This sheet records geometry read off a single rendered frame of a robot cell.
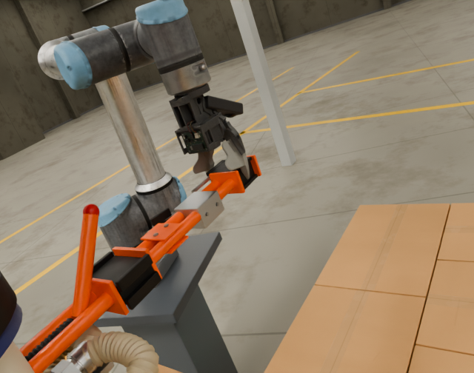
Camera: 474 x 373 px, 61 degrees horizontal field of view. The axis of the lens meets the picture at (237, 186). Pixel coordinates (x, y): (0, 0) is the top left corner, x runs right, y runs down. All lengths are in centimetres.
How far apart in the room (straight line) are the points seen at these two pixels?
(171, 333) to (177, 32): 120
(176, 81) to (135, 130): 71
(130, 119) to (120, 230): 40
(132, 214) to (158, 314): 37
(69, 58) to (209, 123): 29
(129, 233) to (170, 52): 91
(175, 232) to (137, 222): 84
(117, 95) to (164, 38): 70
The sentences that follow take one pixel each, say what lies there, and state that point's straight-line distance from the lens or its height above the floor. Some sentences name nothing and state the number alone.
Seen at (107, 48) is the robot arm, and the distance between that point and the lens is 85.
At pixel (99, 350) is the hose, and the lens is 62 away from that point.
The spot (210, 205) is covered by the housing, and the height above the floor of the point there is 123.
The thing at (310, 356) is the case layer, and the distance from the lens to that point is 136.
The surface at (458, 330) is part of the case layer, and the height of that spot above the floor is 54.
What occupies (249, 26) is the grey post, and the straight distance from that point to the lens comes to 403.
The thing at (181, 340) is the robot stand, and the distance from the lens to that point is 168.
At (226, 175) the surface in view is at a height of 125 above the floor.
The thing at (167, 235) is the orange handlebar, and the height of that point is 124.
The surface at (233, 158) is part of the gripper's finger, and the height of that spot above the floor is 128.
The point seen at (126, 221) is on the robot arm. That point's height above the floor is 101.
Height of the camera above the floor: 152
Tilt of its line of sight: 21 degrees down
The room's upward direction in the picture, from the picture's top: 20 degrees counter-clockwise
